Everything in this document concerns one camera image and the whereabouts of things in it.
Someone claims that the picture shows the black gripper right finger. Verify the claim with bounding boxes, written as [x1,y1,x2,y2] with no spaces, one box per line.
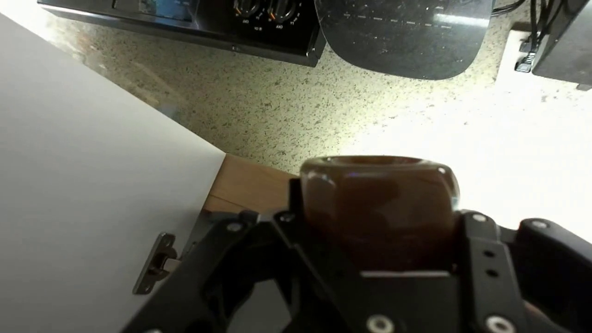
[454,208,592,333]

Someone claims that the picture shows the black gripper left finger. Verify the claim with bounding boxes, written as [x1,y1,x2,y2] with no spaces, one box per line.
[121,208,374,333]

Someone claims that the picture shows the black cabinet door hinge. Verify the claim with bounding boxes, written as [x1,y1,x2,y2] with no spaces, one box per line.
[132,231,180,297]

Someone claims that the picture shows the white cabinet door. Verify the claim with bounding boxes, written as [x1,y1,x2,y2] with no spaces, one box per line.
[0,11,228,333]

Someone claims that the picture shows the black kitchen stove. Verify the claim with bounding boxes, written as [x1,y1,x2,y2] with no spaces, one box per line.
[36,0,328,68]

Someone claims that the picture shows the black air fryer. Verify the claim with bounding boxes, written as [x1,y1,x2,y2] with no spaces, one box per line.
[313,0,496,81]

